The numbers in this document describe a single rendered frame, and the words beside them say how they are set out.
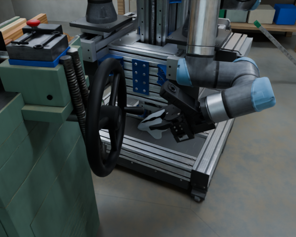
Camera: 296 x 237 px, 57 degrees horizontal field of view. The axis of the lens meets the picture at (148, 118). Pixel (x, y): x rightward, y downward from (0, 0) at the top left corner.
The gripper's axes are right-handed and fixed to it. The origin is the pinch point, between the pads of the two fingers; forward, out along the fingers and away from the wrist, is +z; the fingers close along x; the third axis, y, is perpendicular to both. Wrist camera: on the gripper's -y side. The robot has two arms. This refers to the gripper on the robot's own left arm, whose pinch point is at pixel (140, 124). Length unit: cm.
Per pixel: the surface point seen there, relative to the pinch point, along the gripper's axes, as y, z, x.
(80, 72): -22.9, 1.7, -6.4
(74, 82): -22.3, 1.6, -10.4
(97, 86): -21.1, -5.9, -14.7
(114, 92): -13.7, -1.1, -3.4
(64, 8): -24, 197, 321
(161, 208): 67, 32, 22
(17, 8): -57, 266, 321
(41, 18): -36, 26, 28
